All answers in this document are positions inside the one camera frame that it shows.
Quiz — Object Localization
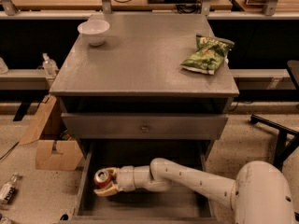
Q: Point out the white bowl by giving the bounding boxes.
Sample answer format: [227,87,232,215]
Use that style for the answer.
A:
[78,20,110,46]

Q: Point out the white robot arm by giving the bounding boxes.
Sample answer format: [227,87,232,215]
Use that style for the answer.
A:
[93,158,296,224]

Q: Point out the grey drawer cabinet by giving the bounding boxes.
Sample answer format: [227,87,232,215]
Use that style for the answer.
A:
[49,13,240,224]

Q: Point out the clear bottle on shelf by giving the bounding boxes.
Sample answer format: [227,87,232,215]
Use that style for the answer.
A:
[42,53,59,77]

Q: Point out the brown cardboard box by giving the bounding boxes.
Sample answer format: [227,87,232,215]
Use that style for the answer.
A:
[20,95,84,171]

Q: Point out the black chair base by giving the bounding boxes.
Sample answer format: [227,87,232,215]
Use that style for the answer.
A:
[249,59,299,172]

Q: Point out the red coke can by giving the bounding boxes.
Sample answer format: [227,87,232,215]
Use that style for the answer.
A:
[93,169,112,189]

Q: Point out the closed grey top drawer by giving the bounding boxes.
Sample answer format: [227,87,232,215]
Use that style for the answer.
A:
[62,113,228,140]

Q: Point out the open grey middle drawer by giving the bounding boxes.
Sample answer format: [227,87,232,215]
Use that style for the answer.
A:
[59,140,224,224]

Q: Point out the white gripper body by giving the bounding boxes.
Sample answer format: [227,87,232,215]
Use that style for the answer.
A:
[115,166,135,192]

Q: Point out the green chip bag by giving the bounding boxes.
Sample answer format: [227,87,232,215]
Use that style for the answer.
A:
[180,34,235,75]

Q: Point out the clear bottle on floor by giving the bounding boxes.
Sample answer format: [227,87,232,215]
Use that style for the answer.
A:
[0,173,20,204]

